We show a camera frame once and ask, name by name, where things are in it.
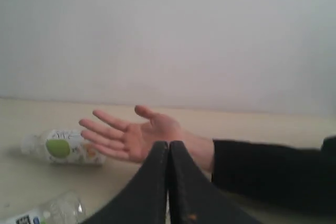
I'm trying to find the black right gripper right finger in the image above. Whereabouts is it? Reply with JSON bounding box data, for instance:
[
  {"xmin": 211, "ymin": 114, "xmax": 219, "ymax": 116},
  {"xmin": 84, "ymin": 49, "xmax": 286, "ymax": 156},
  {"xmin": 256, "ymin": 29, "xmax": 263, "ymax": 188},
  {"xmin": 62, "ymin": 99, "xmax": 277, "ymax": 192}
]
[{"xmin": 169, "ymin": 141, "xmax": 260, "ymax": 224}]

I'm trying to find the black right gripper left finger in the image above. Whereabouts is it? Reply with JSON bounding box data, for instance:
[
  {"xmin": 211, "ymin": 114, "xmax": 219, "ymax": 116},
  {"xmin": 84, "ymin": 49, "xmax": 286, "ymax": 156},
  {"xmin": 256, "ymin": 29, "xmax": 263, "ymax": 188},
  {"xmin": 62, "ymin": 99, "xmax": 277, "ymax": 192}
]
[{"xmin": 85, "ymin": 142, "xmax": 169, "ymax": 224}]

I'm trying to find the white Suntory jasmine tea bottle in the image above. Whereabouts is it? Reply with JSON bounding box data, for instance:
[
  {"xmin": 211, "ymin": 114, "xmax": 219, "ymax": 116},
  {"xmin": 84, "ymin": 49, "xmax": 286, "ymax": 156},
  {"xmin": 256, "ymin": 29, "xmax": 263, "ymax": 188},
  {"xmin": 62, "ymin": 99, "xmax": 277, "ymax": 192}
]
[{"xmin": 1, "ymin": 191, "xmax": 87, "ymax": 224}]

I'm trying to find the green apple label bottle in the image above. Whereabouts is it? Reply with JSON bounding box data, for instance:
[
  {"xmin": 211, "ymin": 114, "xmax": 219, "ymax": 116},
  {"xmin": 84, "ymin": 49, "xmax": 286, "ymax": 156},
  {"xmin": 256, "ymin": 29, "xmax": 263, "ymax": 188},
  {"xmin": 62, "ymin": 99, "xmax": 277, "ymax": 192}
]
[{"xmin": 20, "ymin": 130, "xmax": 106, "ymax": 166}]

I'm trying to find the forearm in black sleeve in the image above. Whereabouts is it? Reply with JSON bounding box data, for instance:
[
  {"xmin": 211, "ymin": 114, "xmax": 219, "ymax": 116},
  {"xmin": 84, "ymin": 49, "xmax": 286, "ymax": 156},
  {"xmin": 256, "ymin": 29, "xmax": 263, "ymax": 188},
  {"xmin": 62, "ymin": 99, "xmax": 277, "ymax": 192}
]
[{"xmin": 181, "ymin": 126, "xmax": 336, "ymax": 216}]

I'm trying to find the open bare human hand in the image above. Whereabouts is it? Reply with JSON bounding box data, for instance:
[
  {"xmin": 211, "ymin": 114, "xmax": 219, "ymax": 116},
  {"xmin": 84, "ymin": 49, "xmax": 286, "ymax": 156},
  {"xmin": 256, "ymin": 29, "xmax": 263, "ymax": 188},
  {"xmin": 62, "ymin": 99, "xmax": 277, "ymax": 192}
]
[{"xmin": 79, "ymin": 105, "xmax": 185, "ymax": 163}]

